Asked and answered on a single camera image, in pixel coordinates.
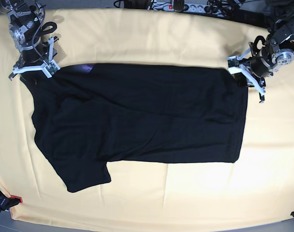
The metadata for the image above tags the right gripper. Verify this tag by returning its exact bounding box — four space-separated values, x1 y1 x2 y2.
9 36 59 80

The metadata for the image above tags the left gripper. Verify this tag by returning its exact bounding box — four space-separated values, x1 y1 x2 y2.
236 42 272 103

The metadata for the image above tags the black T-shirt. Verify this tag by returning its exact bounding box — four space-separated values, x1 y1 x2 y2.
20 63 248 193

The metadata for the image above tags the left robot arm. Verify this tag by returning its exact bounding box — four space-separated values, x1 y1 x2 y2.
227 19 294 103

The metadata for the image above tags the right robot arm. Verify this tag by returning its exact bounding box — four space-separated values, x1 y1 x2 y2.
0 0 60 80

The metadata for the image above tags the white power strip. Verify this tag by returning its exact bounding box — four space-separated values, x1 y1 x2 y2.
148 0 210 14

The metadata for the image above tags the yellow table cloth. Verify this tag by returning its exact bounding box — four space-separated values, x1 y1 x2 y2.
0 9 294 232

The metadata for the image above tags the black orange spring clamp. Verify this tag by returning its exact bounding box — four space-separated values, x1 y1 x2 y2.
0 191 23 211

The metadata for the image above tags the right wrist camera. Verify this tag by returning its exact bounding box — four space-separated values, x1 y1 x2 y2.
42 60 60 78

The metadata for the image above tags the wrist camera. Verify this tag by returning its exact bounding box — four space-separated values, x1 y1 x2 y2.
227 56 240 75
42 60 60 78

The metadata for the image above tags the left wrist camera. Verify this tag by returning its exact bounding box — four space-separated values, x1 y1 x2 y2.
227 56 240 75

